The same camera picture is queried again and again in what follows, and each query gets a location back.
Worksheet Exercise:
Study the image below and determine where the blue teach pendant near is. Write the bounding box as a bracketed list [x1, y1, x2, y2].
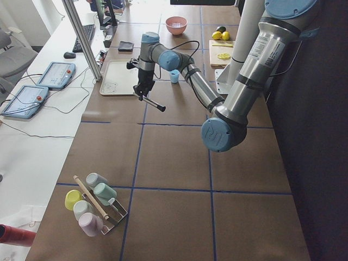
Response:
[1, 85, 49, 119]

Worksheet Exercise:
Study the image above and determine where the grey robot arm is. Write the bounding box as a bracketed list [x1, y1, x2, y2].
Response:
[127, 1, 321, 152]

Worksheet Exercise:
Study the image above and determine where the blue teach pendant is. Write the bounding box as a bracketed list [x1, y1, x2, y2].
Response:
[1, 85, 49, 119]
[37, 62, 76, 89]

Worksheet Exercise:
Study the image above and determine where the pile of ice cubes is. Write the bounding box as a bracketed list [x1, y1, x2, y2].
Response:
[171, 21, 185, 28]

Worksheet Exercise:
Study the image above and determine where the grey office chair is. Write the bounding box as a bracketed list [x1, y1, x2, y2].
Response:
[1, 29, 38, 84]

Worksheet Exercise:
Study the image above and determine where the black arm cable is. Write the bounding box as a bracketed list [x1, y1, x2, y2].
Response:
[153, 40, 201, 81]

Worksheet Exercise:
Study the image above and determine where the white cup on rack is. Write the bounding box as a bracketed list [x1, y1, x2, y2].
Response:
[73, 200, 94, 221]

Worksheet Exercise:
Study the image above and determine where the yellow plastic knife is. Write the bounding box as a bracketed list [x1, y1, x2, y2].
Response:
[212, 43, 234, 48]

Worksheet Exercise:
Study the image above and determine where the steel muddler with black tip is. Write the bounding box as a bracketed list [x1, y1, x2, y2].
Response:
[138, 96, 166, 112]

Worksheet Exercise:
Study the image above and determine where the lemon slices stack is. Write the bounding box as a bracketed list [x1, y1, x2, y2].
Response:
[217, 53, 231, 60]

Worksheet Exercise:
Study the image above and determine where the green cup on rack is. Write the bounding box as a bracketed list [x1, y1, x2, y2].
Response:
[93, 183, 117, 206]

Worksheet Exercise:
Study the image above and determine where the cream bear serving tray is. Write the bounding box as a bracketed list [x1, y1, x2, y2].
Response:
[100, 60, 138, 96]

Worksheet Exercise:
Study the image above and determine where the black computer mouse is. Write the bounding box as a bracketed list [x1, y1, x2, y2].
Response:
[63, 52, 76, 59]

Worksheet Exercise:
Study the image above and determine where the grey-green cup on rack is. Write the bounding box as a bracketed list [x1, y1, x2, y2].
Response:
[85, 172, 108, 189]

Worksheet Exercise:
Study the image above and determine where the aluminium frame post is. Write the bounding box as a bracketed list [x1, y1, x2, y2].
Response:
[62, 0, 102, 82]

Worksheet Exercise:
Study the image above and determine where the pink cup on rack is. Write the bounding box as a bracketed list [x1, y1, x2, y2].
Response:
[78, 213, 103, 237]

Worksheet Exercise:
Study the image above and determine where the grey folded cloth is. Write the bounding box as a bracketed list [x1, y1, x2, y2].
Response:
[117, 41, 134, 52]

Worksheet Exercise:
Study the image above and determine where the yellow cup on rack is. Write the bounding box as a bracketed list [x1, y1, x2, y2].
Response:
[64, 190, 83, 211]

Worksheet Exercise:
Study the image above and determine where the yellow lemon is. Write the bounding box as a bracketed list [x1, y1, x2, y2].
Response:
[221, 31, 230, 41]
[212, 31, 222, 40]

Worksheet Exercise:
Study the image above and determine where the green avocado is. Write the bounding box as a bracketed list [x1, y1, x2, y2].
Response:
[216, 26, 226, 33]

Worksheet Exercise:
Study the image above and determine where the blue teach pendant far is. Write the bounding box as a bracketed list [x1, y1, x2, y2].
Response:
[37, 62, 76, 89]

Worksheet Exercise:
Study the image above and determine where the wooden rolling pin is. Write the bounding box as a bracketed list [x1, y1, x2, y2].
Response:
[73, 175, 109, 220]

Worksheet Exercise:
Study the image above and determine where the red cylinder object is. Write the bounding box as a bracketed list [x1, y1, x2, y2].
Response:
[1, 224, 36, 247]

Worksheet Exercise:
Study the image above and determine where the pink bowl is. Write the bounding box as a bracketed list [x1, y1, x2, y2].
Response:
[165, 16, 188, 35]

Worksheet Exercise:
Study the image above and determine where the light blue plastic cup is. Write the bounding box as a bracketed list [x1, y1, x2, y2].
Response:
[169, 70, 180, 84]

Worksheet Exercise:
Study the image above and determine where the bamboo cutting board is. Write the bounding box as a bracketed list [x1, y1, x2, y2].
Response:
[209, 40, 235, 66]

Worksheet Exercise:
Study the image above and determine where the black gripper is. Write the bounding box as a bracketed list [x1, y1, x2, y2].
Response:
[126, 57, 155, 101]

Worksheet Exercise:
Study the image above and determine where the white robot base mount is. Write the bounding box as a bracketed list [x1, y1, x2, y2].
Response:
[215, 0, 265, 95]

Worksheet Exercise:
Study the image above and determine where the black keyboard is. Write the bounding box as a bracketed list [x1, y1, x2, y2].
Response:
[72, 24, 96, 53]

